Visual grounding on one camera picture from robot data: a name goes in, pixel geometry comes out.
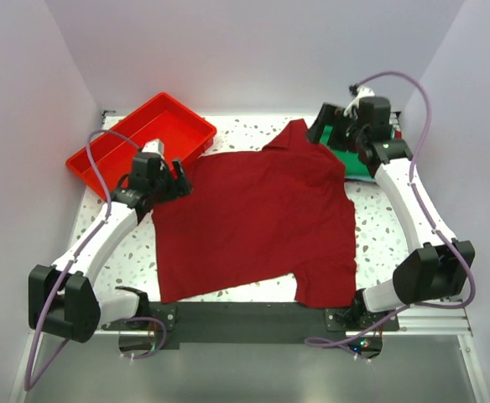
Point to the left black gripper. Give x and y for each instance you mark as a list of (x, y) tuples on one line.
[(180, 187)]

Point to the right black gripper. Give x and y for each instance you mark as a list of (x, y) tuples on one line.
[(325, 117)]

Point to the dark red polo shirt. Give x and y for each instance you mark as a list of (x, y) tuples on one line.
[(258, 215)]

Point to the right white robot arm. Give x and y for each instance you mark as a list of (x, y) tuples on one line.
[(438, 265)]

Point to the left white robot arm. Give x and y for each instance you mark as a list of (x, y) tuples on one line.
[(62, 299)]

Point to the red plastic tray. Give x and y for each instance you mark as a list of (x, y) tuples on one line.
[(184, 133)]

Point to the folded green t shirt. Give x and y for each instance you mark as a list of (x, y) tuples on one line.
[(352, 164)]

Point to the folded light blue shirt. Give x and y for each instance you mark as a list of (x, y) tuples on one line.
[(364, 178)]

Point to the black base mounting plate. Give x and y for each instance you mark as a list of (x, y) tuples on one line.
[(241, 322)]

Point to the aluminium frame rail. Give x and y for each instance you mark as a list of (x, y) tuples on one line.
[(428, 321)]

